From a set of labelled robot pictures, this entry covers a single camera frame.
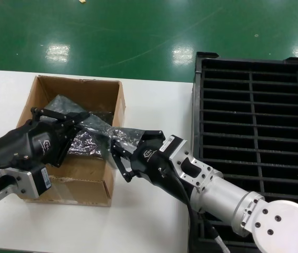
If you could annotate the grey transparent antistatic bag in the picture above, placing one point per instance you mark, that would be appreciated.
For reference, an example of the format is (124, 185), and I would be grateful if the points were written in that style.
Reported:
(64, 105)

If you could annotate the right wrist camera silver bracket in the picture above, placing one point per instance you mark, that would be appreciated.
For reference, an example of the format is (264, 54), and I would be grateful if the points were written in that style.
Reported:
(191, 163)

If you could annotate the graphics card in antistatic bag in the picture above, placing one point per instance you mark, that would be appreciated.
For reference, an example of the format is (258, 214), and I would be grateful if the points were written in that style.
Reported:
(85, 145)
(105, 114)

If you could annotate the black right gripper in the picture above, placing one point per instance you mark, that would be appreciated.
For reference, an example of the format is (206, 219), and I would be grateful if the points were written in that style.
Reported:
(151, 163)

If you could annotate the wrist camera silver bracket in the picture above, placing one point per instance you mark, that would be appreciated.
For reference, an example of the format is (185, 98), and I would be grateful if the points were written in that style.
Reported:
(191, 163)
(7, 189)

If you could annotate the left wrist camera silver bracket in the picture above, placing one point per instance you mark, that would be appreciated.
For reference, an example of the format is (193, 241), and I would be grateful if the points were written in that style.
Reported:
(7, 189)

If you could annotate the brown cardboard box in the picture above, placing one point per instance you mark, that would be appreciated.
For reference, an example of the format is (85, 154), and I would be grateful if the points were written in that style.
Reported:
(72, 89)

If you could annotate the black slotted plastic container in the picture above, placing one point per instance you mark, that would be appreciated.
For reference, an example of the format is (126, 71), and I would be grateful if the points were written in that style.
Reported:
(197, 118)

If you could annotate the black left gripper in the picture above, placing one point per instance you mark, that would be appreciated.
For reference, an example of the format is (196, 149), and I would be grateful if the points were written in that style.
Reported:
(20, 145)

